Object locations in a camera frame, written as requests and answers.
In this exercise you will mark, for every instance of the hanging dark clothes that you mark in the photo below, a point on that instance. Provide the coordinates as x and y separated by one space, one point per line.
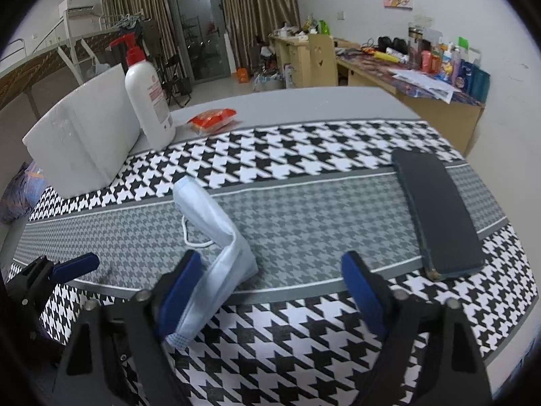
129 25

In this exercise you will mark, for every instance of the orange snack packet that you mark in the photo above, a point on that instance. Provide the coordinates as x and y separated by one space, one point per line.
211 120

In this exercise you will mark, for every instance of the white air conditioner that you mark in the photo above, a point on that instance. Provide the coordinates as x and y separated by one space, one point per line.
80 6

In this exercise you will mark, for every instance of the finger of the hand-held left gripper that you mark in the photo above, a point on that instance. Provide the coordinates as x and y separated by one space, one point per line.
76 264

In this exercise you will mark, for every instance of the orange bag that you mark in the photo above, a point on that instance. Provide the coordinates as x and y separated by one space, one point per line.
243 75

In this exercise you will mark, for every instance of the row of toiletry bottles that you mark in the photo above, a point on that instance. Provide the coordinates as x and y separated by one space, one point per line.
456 63

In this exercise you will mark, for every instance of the white foam box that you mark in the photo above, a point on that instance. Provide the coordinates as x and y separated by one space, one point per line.
84 135

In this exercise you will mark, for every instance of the wooden desk with drawers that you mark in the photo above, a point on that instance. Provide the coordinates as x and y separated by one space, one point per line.
291 61

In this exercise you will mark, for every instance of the houndstooth tablecloth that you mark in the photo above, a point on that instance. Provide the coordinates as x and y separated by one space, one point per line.
304 203

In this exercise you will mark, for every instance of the white metal bunk bed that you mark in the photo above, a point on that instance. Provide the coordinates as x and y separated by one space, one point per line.
50 55

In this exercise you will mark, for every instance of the white lotion pump bottle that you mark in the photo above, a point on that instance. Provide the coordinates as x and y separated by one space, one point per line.
150 101

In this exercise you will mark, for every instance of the blue face mask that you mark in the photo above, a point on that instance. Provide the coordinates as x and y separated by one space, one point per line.
219 237

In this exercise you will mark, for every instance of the loose white papers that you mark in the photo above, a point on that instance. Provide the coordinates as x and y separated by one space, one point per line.
427 82

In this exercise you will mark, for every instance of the glass balcony door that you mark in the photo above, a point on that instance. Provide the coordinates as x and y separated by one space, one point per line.
198 21

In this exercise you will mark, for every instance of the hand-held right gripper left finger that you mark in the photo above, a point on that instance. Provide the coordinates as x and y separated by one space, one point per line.
179 292

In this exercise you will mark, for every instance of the yellow tube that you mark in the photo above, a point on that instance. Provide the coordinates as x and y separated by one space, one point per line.
385 56

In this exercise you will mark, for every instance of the black folding chair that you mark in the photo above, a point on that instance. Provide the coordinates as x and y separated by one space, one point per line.
175 80

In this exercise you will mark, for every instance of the wooden chair with smiley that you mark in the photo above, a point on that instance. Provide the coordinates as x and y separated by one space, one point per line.
322 59

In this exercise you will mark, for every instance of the cluttered wooden desk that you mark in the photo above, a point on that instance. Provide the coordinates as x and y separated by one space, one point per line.
422 110

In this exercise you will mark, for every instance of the green bag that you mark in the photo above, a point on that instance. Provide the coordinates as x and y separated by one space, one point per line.
323 28

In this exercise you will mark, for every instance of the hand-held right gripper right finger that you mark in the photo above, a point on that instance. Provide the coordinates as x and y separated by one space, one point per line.
363 292

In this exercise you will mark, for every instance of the black phone case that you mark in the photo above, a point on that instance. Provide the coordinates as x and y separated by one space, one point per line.
435 211

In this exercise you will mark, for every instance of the black bag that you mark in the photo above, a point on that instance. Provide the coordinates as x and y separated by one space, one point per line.
393 44

